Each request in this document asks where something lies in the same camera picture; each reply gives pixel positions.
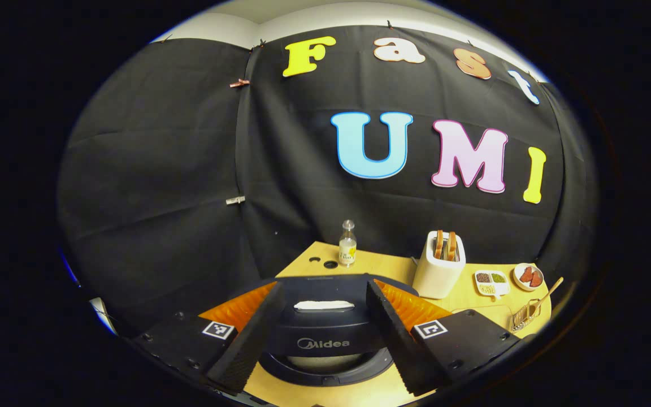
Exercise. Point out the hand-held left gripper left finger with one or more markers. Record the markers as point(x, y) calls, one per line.
point(255, 339)

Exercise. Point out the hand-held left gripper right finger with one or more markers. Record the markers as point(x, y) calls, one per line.
point(396, 345)

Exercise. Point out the dark blue rice cooker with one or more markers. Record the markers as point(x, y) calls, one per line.
point(325, 328)

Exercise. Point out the wooden spoon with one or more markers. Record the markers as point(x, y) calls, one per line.
point(548, 291)

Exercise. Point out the white toaster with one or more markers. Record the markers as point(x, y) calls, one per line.
point(435, 280)

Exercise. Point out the small glass bottle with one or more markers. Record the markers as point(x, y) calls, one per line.
point(347, 249)

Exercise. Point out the toasted bread slice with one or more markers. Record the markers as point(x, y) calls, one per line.
point(439, 244)
point(451, 246)

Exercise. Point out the white divided dish of beans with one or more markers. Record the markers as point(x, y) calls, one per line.
point(492, 282)

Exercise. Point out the white round plate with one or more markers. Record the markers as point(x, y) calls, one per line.
point(519, 281)

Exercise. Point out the silver clip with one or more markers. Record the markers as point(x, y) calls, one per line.
point(235, 200)

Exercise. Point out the red meat slice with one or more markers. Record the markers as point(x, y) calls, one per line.
point(537, 278)
point(526, 274)

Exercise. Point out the black backdrop cloth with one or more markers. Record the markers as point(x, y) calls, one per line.
point(161, 169)

